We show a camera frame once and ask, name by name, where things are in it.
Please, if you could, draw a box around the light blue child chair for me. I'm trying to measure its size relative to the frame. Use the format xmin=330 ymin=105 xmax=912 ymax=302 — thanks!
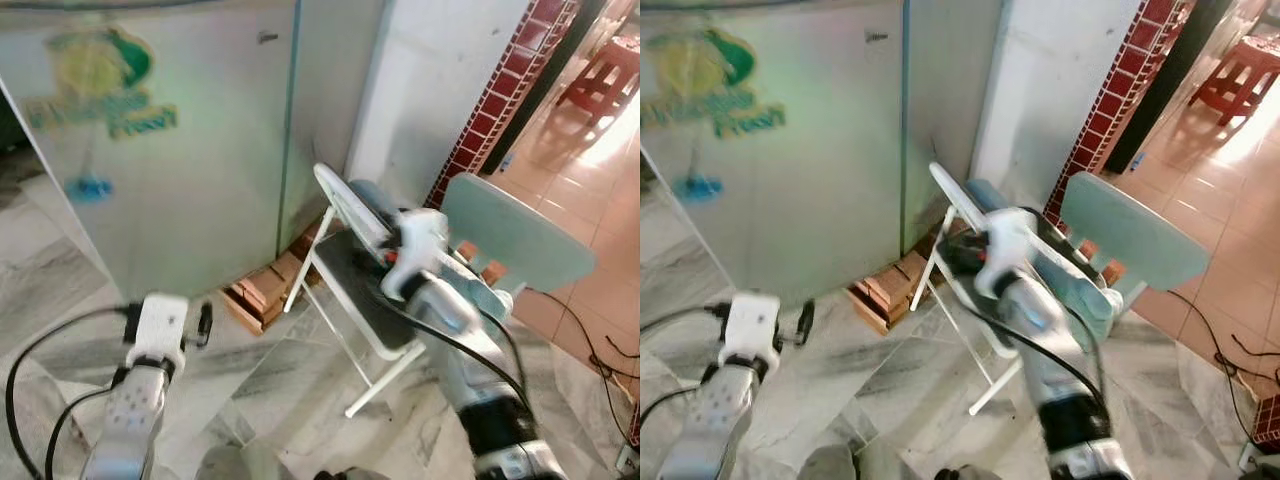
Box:
xmin=965 ymin=170 xmax=1213 ymax=346
xmin=350 ymin=172 xmax=598 ymax=326

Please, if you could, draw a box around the red plastic stool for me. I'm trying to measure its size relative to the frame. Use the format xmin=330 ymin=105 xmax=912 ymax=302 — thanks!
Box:
xmin=1188 ymin=35 xmax=1280 ymax=126
xmin=555 ymin=35 xmax=641 ymax=126

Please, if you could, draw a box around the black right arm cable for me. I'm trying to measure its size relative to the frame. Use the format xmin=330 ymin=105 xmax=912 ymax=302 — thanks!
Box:
xmin=375 ymin=285 xmax=536 ymax=421
xmin=948 ymin=287 xmax=1098 ymax=403

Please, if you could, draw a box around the white folding chair black seat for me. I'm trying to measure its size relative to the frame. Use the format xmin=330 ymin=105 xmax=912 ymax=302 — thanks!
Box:
xmin=283 ymin=163 xmax=431 ymax=419
xmin=908 ymin=160 xmax=1031 ymax=416

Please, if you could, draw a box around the robot left leg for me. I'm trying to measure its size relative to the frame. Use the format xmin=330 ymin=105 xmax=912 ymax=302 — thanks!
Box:
xmin=795 ymin=443 xmax=859 ymax=480

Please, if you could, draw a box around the green yellow fridge logo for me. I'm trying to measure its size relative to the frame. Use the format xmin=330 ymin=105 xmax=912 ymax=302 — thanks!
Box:
xmin=22 ymin=28 xmax=181 ymax=141

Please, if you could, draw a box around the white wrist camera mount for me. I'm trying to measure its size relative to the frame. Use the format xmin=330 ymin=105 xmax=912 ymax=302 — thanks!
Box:
xmin=718 ymin=292 xmax=783 ymax=373
xmin=970 ymin=207 xmax=1041 ymax=299
xmin=380 ymin=207 xmax=453 ymax=301
xmin=125 ymin=293 xmax=191 ymax=373

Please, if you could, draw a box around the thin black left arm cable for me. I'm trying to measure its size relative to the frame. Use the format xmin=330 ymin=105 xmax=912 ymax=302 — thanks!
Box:
xmin=43 ymin=385 xmax=126 ymax=480
xmin=640 ymin=385 xmax=701 ymax=423

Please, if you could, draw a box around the red plastic crate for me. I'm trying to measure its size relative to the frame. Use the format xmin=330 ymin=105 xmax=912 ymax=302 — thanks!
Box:
xmin=1253 ymin=395 xmax=1280 ymax=447

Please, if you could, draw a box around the blue fridge sticker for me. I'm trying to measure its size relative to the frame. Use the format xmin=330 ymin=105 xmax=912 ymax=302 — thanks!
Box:
xmin=65 ymin=172 xmax=114 ymax=204
xmin=672 ymin=172 xmax=724 ymax=201

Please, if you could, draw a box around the silver fridge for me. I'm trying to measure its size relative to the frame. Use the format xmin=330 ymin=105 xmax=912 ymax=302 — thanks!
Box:
xmin=0 ymin=0 xmax=393 ymax=301
xmin=640 ymin=0 xmax=1006 ymax=306

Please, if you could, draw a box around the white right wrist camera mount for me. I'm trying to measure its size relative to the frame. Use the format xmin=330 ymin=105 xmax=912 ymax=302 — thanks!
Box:
xmin=380 ymin=207 xmax=453 ymax=301
xmin=970 ymin=207 xmax=1041 ymax=299

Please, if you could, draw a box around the black floor cable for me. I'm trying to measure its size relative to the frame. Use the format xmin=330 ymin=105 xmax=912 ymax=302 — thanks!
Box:
xmin=1170 ymin=290 xmax=1280 ymax=403
xmin=527 ymin=288 xmax=641 ymax=401

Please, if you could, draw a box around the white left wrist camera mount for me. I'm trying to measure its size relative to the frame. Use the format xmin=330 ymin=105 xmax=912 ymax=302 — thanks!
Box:
xmin=125 ymin=293 xmax=191 ymax=373
xmin=718 ymin=292 xmax=783 ymax=373

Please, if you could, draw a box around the orange brick fridge support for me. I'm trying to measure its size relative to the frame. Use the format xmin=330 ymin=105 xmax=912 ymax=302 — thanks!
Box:
xmin=848 ymin=255 xmax=931 ymax=336
xmin=222 ymin=250 xmax=313 ymax=336

